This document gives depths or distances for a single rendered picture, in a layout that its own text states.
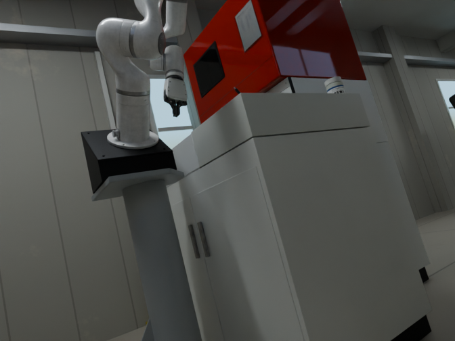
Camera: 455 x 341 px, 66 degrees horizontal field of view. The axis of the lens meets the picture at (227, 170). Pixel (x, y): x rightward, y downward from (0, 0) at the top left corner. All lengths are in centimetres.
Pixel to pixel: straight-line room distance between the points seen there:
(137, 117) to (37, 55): 211
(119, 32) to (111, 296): 210
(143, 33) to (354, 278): 104
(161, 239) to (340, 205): 63
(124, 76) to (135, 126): 18
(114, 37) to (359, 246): 107
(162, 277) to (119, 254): 169
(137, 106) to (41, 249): 177
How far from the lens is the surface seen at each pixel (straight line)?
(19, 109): 310
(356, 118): 149
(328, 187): 124
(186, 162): 144
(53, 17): 355
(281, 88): 187
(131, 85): 127
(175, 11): 163
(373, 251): 135
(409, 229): 224
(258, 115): 112
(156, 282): 126
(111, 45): 128
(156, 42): 122
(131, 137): 132
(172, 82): 161
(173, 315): 127
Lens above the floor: 58
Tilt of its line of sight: 9 degrees up
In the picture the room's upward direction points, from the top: 15 degrees counter-clockwise
